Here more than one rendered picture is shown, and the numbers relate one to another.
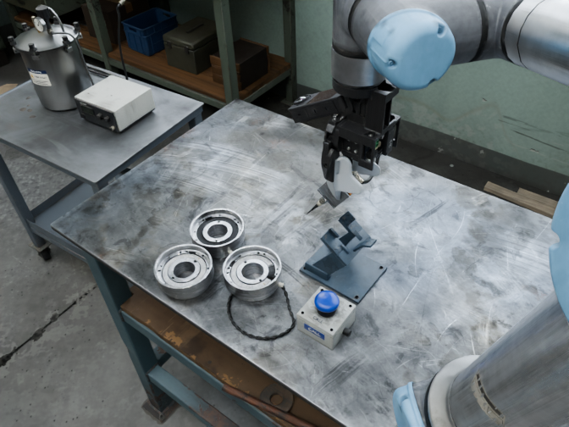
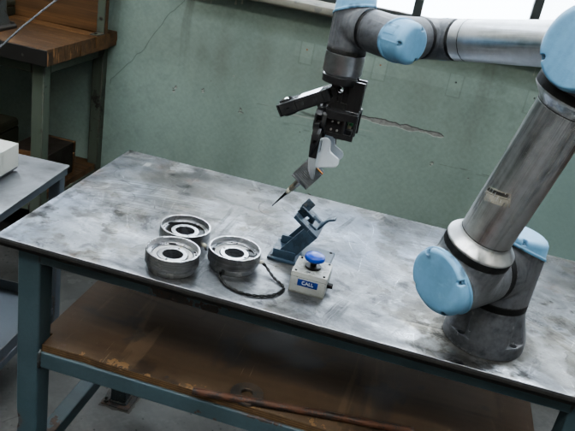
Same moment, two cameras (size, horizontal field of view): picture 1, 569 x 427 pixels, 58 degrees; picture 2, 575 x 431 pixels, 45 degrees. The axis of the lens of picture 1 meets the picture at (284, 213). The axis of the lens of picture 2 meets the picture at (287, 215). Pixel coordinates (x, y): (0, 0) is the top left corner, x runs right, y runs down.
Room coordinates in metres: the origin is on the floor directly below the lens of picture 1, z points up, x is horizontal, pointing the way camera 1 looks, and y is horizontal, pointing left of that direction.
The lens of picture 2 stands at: (-0.50, 0.59, 1.47)
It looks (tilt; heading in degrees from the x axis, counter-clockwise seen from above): 24 degrees down; 330
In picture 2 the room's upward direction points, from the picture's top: 11 degrees clockwise
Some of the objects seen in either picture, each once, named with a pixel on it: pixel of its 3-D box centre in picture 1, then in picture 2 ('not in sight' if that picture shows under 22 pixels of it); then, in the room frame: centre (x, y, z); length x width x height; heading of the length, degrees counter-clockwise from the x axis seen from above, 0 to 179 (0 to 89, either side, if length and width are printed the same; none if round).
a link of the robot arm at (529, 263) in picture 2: not in sight; (506, 260); (0.28, -0.31, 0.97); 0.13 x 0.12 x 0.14; 103
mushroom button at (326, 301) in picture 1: (326, 307); (313, 264); (0.50, -0.06, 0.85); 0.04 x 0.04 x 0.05
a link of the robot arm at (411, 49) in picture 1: (414, 35); (397, 37); (0.52, -0.15, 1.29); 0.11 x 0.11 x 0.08; 13
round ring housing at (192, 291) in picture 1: (185, 272); (172, 257); (0.62, 0.19, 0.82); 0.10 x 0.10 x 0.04
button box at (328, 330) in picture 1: (328, 318); (313, 277); (0.50, -0.06, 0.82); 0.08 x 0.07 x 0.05; 51
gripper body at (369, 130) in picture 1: (361, 117); (339, 106); (0.61, -0.11, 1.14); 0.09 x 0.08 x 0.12; 50
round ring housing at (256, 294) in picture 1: (252, 274); (234, 256); (0.61, 0.06, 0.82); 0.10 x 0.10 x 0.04
